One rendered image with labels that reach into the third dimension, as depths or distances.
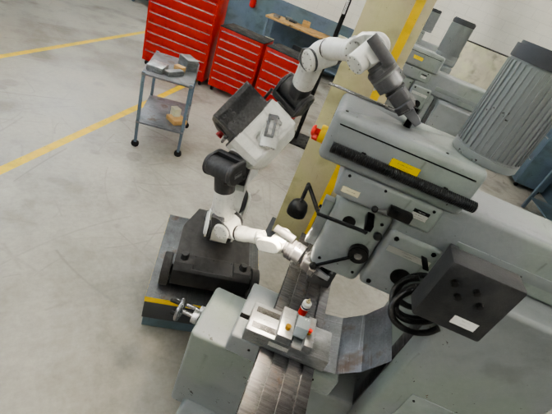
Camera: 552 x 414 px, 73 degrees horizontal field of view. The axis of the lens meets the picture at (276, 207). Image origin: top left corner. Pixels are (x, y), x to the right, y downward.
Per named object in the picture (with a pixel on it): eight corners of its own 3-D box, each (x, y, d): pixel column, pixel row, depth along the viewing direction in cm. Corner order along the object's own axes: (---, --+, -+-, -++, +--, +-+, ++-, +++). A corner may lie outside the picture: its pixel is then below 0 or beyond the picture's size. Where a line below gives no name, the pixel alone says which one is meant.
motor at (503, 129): (457, 157, 107) (534, 43, 89) (448, 134, 124) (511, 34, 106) (522, 185, 106) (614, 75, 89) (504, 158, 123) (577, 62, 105)
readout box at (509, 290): (411, 316, 104) (454, 264, 92) (409, 294, 111) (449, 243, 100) (479, 347, 103) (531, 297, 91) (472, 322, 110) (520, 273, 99)
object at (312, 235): (304, 241, 145) (324, 198, 133) (305, 236, 148) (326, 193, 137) (313, 246, 145) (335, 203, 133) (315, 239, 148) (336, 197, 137)
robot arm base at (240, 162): (205, 180, 161) (198, 163, 152) (224, 160, 166) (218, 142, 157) (232, 194, 155) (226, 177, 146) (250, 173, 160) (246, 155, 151)
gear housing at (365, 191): (331, 194, 120) (344, 168, 115) (339, 164, 141) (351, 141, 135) (428, 236, 119) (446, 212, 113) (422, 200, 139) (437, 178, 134)
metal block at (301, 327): (291, 334, 149) (296, 325, 146) (293, 323, 154) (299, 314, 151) (303, 339, 149) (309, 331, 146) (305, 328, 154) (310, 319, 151)
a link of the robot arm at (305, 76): (331, 27, 132) (312, 69, 152) (300, 35, 127) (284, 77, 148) (347, 53, 129) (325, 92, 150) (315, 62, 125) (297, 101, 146)
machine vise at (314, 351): (241, 338, 150) (248, 322, 144) (250, 310, 162) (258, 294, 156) (321, 372, 149) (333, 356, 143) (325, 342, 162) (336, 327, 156)
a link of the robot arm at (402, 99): (393, 112, 121) (372, 81, 119) (420, 94, 116) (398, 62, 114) (391, 122, 111) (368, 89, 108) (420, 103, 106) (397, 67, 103)
